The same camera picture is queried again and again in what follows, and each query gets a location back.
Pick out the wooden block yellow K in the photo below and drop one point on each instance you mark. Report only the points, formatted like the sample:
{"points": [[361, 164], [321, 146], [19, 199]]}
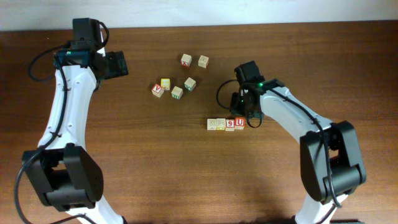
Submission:
{"points": [[221, 124]]}

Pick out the wooden block blue side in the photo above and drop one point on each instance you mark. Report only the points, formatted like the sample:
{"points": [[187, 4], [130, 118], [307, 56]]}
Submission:
{"points": [[211, 124]]}

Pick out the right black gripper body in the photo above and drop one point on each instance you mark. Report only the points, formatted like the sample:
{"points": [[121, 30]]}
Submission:
{"points": [[239, 106]]}

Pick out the wooden block red 9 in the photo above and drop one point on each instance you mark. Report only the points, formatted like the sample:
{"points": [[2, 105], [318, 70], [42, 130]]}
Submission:
{"points": [[230, 125]]}

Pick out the wooden block yellow frame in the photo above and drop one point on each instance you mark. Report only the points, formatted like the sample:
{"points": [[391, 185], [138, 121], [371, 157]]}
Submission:
{"points": [[165, 83]]}

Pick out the wooden block teal side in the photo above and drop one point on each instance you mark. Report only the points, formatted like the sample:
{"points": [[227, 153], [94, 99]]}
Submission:
{"points": [[190, 84]]}

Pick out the wooden block red U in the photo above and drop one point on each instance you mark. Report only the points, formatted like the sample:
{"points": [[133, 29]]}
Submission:
{"points": [[240, 123]]}

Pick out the wooden block green side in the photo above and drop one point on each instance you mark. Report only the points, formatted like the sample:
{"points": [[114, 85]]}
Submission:
{"points": [[177, 92]]}

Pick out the wooden block red X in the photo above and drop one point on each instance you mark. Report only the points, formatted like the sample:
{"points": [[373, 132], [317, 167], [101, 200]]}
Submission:
{"points": [[186, 60]]}

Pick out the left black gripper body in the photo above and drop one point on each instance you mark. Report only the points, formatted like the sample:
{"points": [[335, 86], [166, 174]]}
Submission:
{"points": [[115, 67]]}

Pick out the plain wooden block top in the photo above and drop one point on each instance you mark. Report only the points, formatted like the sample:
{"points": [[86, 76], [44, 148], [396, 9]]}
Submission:
{"points": [[203, 61]]}

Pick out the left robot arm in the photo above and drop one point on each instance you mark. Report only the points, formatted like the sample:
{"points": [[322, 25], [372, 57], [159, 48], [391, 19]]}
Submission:
{"points": [[62, 173]]}

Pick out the wooden block red A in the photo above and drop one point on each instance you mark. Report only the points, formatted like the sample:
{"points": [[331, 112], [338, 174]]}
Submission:
{"points": [[157, 90]]}

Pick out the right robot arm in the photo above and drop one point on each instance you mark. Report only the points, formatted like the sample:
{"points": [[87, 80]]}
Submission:
{"points": [[331, 163]]}

